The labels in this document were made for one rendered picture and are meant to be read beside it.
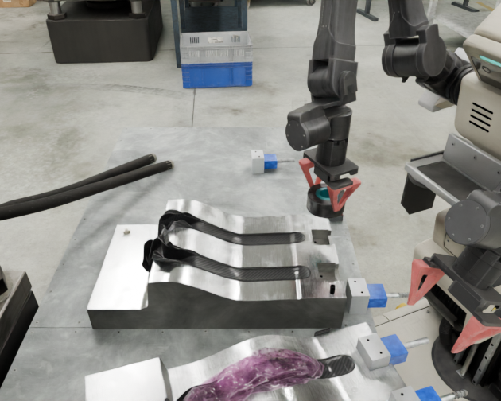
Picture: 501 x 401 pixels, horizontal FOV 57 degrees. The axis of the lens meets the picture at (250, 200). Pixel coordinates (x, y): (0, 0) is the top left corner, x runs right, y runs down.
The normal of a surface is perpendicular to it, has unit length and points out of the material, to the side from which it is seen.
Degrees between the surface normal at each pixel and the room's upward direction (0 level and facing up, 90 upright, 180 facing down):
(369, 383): 0
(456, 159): 90
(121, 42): 90
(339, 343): 0
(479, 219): 63
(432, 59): 73
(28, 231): 0
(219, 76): 91
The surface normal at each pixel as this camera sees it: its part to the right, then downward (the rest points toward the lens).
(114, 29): 0.07, 0.58
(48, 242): 0.00, -0.81
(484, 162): -0.92, 0.23
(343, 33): 0.54, 0.04
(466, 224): -0.82, -0.16
